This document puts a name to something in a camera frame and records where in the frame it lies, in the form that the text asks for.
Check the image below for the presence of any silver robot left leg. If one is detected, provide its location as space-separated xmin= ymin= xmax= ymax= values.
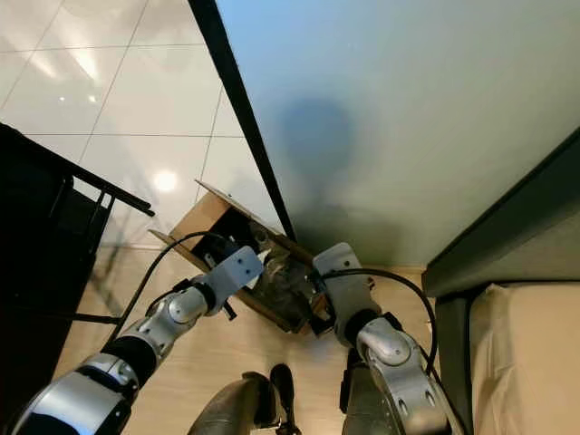
xmin=213 ymin=362 xmax=305 ymax=435

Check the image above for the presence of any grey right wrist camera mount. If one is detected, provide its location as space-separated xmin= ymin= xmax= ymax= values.
xmin=313 ymin=242 xmax=368 ymax=318

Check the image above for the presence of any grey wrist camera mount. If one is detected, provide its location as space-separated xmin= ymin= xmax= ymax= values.
xmin=313 ymin=242 xmax=368 ymax=318
xmin=207 ymin=245 xmax=266 ymax=295

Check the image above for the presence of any mattress with beige sheet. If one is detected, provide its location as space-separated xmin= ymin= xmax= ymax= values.
xmin=467 ymin=283 xmax=580 ymax=435

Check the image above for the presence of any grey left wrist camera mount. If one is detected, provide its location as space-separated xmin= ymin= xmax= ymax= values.
xmin=207 ymin=245 xmax=266 ymax=295

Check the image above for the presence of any silver robot right leg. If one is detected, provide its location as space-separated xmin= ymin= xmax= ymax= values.
xmin=340 ymin=349 xmax=386 ymax=435

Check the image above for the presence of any crumpled clear plastic wrapper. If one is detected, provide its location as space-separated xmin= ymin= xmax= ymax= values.
xmin=254 ymin=245 xmax=314 ymax=327

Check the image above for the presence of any black door frame strip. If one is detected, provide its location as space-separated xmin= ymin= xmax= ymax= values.
xmin=188 ymin=0 xmax=300 ymax=244

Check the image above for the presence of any black metal table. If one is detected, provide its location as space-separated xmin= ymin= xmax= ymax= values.
xmin=0 ymin=122 xmax=157 ymax=363

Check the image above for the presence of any silver robot leg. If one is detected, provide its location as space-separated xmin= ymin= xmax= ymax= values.
xmin=213 ymin=362 xmax=305 ymax=435
xmin=340 ymin=349 xmax=386 ymax=435

